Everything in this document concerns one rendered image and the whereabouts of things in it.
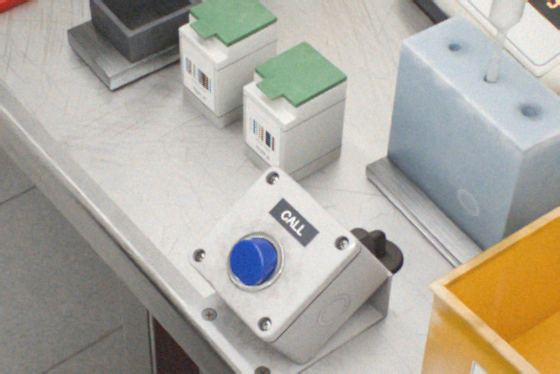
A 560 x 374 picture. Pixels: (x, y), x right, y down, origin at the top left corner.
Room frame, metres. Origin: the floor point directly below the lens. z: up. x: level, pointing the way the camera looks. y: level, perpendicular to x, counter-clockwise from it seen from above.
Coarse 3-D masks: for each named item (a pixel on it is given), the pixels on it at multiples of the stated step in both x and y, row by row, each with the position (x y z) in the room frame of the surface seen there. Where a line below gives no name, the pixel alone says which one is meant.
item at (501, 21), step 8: (496, 0) 0.50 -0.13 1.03; (504, 0) 0.50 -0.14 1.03; (512, 0) 0.50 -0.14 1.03; (520, 0) 0.50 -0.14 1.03; (496, 8) 0.50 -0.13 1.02; (504, 8) 0.50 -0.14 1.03; (512, 8) 0.50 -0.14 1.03; (520, 8) 0.50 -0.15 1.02; (496, 16) 0.50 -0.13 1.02; (504, 16) 0.50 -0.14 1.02; (512, 16) 0.50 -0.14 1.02; (520, 16) 0.51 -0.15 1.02; (496, 24) 0.50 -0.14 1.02; (504, 24) 0.50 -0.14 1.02; (512, 24) 0.50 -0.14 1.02
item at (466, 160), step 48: (432, 48) 0.53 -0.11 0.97; (480, 48) 0.53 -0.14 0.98; (432, 96) 0.51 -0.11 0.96; (480, 96) 0.49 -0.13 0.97; (528, 96) 0.49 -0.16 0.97; (432, 144) 0.51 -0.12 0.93; (480, 144) 0.48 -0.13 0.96; (528, 144) 0.46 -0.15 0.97; (384, 192) 0.52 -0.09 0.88; (432, 192) 0.50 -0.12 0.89; (480, 192) 0.47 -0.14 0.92; (528, 192) 0.46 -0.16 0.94; (432, 240) 0.48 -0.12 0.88; (480, 240) 0.47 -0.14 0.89
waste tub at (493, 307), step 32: (544, 224) 0.41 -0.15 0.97; (480, 256) 0.39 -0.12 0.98; (512, 256) 0.39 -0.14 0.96; (544, 256) 0.41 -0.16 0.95; (448, 288) 0.37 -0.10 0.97; (480, 288) 0.38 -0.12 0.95; (512, 288) 0.40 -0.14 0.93; (544, 288) 0.41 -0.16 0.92; (448, 320) 0.36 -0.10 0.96; (480, 320) 0.35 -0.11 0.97; (512, 320) 0.40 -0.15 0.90; (544, 320) 0.42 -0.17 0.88; (448, 352) 0.36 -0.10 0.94; (480, 352) 0.34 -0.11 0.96; (512, 352) 0.33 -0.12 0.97; (544, 352) 0.40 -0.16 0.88
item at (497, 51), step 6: (504, 30) 0.50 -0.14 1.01; (498, 36) 0.51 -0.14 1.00; (504, 36) 0.51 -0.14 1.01; (498, 42) 0.51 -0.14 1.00; (498, 48) 0.51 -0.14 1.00; (492, 54) 0.51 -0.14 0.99; (498, 54) 0.50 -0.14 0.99; (492, 60) 0.51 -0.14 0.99; (498, 60) 0.51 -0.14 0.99; (492, 66) 0.51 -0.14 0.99; (498, 66) 0.51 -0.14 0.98; (492, 72) 0.50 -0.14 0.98; (486, 78) 0.51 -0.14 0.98; (492, 78) 0.50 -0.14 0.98
